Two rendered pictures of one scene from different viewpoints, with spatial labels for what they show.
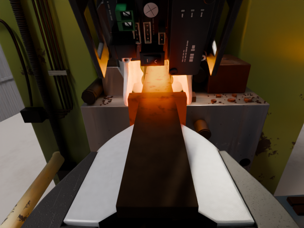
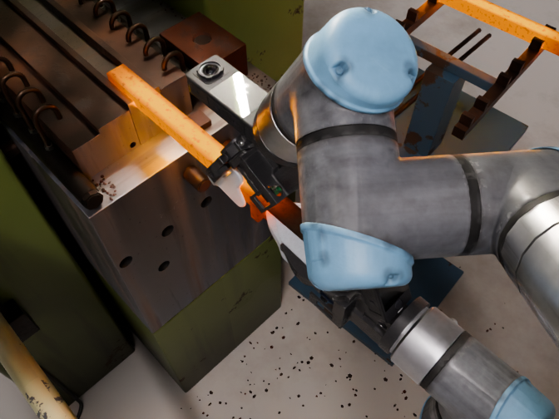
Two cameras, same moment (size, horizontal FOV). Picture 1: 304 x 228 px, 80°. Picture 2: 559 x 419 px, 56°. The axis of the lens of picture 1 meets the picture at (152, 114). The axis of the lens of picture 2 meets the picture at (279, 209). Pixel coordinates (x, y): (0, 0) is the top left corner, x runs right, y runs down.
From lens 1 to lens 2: 0.54 m
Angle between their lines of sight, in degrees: 43
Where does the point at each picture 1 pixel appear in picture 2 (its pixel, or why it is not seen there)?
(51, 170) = (10, 333)
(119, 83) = (102, 153)
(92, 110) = (105, 211)
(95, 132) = (113, 233)
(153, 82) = not seen: hidden behind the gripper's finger
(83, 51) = not seen: outside the picture
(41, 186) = (28, 358)
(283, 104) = (274, 32)
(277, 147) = not seen: hidden behind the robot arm
